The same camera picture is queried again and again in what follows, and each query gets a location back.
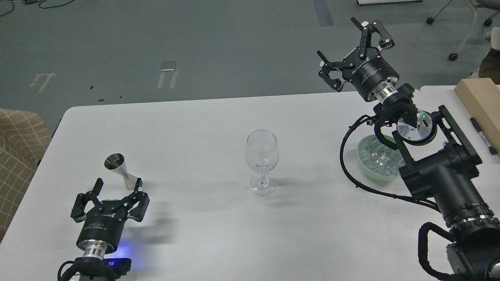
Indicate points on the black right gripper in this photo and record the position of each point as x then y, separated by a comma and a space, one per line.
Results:
364, 67

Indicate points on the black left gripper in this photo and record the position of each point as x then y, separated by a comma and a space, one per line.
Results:
105, 222

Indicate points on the steel cocktail jigger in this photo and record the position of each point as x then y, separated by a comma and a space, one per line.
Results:
116, 163

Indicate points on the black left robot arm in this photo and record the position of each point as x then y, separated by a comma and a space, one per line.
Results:
93, 265

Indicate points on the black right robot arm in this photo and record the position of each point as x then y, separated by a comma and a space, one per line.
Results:
440, 162

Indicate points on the green bowl of ice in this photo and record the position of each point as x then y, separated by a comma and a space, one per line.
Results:
377, 160

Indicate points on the clear wine glass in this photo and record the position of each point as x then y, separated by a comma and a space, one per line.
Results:
262, 155

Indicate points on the white office chair base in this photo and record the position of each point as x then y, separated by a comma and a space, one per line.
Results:
473, 6

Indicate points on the tan checkered chair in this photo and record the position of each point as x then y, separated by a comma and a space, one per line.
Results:
24, 139

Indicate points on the light wooden block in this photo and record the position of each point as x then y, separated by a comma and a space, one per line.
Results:
481, 98

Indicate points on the person in brown jacket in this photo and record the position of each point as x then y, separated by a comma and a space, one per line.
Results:
490, 65

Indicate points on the black marker pen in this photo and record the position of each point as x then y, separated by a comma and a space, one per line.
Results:
479, 130

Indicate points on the silver floor plate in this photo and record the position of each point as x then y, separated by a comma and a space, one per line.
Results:
168, 66

